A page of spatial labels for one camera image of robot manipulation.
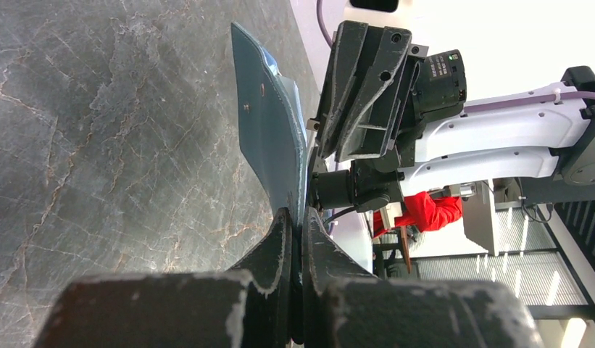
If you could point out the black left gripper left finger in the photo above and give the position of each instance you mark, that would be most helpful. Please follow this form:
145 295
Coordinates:
246 305

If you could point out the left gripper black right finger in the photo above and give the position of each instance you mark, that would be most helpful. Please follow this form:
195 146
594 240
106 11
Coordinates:
345 306

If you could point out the blue card holder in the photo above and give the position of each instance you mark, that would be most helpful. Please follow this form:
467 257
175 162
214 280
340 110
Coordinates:
272 133

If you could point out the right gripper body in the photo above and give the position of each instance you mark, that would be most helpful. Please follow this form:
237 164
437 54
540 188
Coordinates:
431 88

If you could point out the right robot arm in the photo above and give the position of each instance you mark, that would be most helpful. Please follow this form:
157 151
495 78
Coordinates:
546 135

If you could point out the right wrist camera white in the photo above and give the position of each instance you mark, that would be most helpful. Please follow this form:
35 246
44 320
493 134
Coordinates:
376 5

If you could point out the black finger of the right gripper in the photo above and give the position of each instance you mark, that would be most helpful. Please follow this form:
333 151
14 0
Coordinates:
340 117
368 120

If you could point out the person in red jacket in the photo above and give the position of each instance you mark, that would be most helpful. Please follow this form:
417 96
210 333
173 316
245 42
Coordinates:
429 214

